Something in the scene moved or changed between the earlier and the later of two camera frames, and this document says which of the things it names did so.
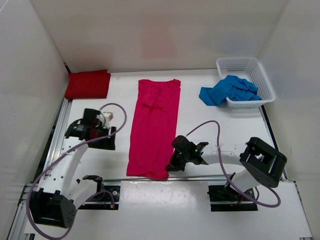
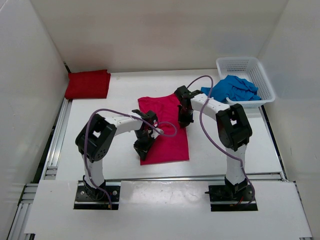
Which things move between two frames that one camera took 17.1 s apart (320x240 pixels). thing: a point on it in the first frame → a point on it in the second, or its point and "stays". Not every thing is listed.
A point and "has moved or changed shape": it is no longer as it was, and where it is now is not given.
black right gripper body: x=178 y=160 → x=185 y=116
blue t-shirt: x=232 y=88 stays
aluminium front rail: x=166 y=179 stays
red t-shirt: x=88 y=84 stays
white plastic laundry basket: x=251 y=69 stays
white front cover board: x=181 y=210 stays
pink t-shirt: x=154 y=129 has moved or changed shape
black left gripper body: x=106 y=143 → x=144 y=141
